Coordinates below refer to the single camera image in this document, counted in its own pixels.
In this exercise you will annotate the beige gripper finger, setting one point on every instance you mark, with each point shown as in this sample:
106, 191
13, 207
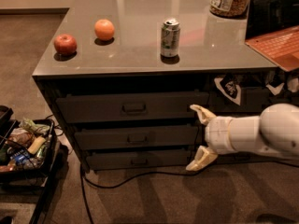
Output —
203, 157
204, 115

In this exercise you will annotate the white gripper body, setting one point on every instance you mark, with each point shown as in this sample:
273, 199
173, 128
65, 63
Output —
217, 134

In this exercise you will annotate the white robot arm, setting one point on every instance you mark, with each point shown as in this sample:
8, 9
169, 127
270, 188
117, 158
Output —
274, 133

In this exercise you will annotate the white crumpled bag in drawer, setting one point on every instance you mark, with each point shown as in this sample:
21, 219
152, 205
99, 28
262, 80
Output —
279, 80

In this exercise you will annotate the grey drawer cabinet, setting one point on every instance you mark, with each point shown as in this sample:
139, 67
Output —
131, 61

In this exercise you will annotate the green white soda can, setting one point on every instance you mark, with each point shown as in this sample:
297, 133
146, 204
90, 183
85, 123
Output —
170, 33

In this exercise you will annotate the orange laptop keyboard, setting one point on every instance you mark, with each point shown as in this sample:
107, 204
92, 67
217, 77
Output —
280, 47

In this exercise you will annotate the large snack jar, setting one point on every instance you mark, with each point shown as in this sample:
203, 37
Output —
228, 8

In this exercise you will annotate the orange fruit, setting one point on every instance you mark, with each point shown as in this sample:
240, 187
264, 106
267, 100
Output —
104, 29

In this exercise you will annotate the red apple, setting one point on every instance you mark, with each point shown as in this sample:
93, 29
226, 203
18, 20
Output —
65, 44

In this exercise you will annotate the yellow snack in bin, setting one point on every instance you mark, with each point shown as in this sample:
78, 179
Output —
36, 145

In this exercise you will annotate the green bag in bin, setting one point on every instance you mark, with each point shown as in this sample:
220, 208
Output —
32, 127

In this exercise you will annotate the black bin of snacks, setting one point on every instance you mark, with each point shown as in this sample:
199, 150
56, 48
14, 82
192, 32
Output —
13, 139

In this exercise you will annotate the blue packet in bin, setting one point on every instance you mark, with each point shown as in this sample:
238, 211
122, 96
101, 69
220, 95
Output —
21, 157

